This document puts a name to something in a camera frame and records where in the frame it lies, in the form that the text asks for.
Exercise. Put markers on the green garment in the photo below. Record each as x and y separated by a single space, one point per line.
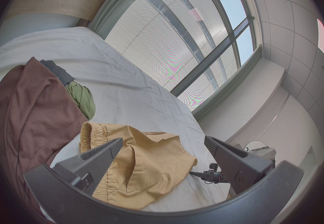
83 99

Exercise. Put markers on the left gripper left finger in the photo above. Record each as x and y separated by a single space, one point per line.
88 164

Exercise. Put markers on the bed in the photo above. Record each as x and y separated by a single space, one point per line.
139 96

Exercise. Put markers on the window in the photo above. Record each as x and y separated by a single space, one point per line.
177 35

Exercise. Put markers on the tan shorts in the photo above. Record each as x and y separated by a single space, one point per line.
151 162

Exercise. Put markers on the square ceiling light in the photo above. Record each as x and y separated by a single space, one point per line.
321 35

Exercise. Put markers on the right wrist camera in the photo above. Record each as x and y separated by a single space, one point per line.
213 167

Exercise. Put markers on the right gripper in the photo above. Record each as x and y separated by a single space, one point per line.
210 177

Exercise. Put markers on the brown garment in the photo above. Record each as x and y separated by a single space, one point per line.
33 116

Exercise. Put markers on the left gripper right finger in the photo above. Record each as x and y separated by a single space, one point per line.
240 167

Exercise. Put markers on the black garment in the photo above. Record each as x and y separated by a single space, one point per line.
57 71

